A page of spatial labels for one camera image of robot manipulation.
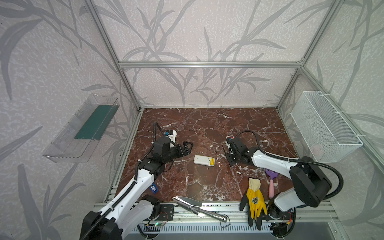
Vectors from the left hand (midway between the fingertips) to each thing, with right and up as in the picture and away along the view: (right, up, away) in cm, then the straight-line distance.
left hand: (189, 141), depth 79 cm
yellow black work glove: (+33, -30, -4) cm, 45 cm away
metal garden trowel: (+1, -32, -3) cm, 32 cm away
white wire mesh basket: (+61, +5, -16) cm, 63 cm away
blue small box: (-19, -25, 0) cm, 32 cm away
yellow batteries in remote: (+13, -14, +12) cm, 23 cm away
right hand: (+24, -8, +13) cm, 28 cm away
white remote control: (+7, -13, +12) cm, 20 cm away
